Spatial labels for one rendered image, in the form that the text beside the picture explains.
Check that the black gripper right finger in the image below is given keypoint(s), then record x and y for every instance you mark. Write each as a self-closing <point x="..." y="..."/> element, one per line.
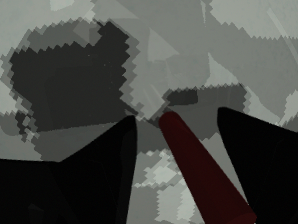
<point x="265" y="158"/>

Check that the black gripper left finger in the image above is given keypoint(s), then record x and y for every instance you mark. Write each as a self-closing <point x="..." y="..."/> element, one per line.
<point x="92" y="186"/>

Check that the dark red peg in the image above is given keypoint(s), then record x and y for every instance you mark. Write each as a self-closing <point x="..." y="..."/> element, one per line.
<point x="217" y="199"/>

